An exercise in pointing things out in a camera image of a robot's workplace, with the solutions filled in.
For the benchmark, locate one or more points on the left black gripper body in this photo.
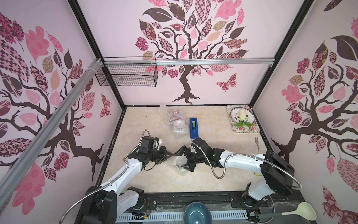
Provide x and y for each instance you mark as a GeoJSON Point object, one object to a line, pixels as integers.
{"type": "Point", "coordinates": [159, 156]}

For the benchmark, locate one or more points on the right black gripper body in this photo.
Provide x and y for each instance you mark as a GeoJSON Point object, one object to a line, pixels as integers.
{"type": "Point", "coordinates": [187, 153]}

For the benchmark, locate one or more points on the blue tape dispenser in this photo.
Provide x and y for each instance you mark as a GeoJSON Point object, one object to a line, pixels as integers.
{"type": "Point", "coordinates": [194, 132]}

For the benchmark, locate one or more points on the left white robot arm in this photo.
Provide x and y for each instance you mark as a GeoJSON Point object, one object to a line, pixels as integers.
{"type": "Point", "coordinates": [148, 144]}

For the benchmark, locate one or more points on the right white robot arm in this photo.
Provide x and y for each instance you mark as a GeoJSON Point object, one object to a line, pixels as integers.
{"type": "Point", "coordinates": [277, 174]}

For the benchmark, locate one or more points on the left metal flex conduit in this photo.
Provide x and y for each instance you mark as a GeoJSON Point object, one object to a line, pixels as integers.
{"type": "Point", "coordinates": [101, 205]}

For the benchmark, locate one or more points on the floral placemat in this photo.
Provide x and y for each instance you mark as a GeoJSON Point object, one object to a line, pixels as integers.
{"type": "Point", "coordinates": [254, 129]}

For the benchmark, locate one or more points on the white green toy vegetable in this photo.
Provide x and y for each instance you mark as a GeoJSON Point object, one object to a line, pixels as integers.
{"type": "Point", "coordinates": [242, 119]}

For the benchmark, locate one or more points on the metal fork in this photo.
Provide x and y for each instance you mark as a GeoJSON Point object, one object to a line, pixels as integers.
{"type": "Point", "coordinates": [257, 144]}

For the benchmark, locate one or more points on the blue ceramic bowl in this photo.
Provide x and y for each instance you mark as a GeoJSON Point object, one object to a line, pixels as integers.
{"type": "Point", "coordinates": [197, 213]}

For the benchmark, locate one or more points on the white decorated plate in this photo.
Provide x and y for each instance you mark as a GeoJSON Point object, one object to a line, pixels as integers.
{"type": "Point", "coordinates": [234, 115]}

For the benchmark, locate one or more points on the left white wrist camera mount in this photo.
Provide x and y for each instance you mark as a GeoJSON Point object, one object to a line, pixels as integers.
{"type": "Point", "coordinates": [157, 143]}

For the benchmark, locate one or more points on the white slotted cable duct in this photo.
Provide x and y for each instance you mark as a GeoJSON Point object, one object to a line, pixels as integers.
{"type": "Point", "coordinates": [179, 216]}

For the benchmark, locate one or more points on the black wire basket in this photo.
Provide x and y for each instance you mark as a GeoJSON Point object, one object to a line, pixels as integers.
{"type": "Point", "coordinates": [128, 71]}

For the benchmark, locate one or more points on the rear aluminium frame bar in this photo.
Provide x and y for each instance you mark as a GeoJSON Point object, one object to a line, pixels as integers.
{"type": "Point", "coordinates": [175, 62]}

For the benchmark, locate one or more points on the aluminium frame bar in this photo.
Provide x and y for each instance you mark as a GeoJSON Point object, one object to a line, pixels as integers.
{"type": "Point", "coordinates": [13, 177]}
{"type": "Point", "coordinates": [175, 62]}

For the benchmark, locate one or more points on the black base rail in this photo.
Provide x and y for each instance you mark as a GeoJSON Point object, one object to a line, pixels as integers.
{"type": "Point", "coordinates": [220, 201]}

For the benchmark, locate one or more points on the cream ladle grey handle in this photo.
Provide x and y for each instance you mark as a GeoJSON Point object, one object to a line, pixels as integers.
{"type": "Point", "coordinates": [304, 209]}

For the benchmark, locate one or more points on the left aluminium frame bar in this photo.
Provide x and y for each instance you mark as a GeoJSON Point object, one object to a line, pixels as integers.
{"type": "Point", "coordinates": [13, 177]}

